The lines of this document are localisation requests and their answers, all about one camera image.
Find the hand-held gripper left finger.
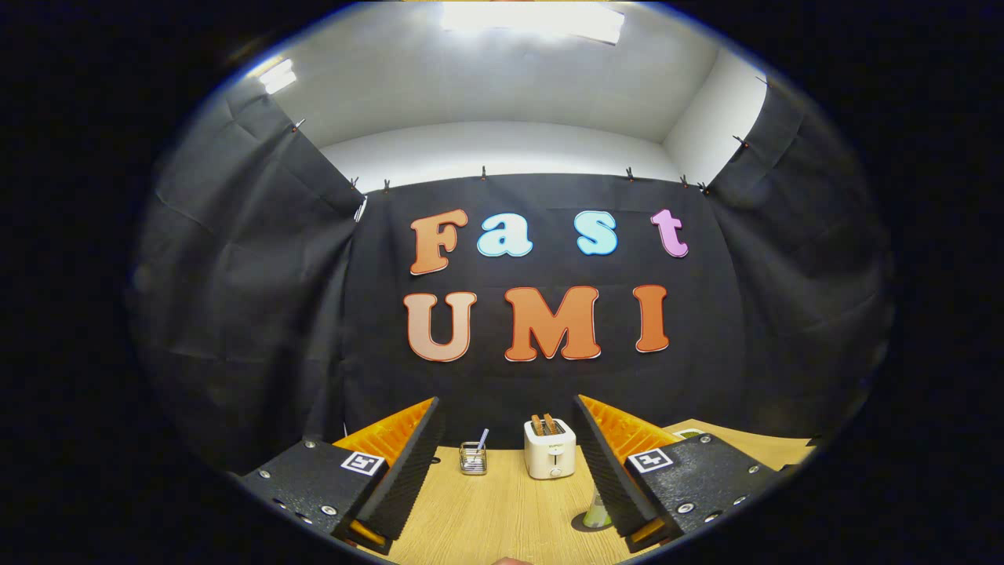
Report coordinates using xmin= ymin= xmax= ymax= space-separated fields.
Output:
xmin=235 ymin=396 xmax=446 ymax=556

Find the small ceiling light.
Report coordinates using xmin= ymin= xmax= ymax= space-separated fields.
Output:
xmin=259 ymin=59 xmax=297 ymax=95

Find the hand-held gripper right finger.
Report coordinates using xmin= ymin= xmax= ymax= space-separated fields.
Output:
xmin=573 ymin=394 xmax=797 ymax=554

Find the wooden table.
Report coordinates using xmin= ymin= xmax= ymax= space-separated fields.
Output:
xmin=384 ymin=418 xmax=817 ymax=565

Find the white toaster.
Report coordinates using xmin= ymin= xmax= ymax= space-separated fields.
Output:
xmin=523 ymin=420 xmax=577 ymax=480

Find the clear bottle with white label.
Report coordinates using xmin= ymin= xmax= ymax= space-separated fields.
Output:
xmin=582 ymin=490 xmax=614 ymax=529

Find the large ceiling light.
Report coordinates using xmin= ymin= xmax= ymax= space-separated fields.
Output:
xmin=441 ymin=0 xmax=626 ymax=45

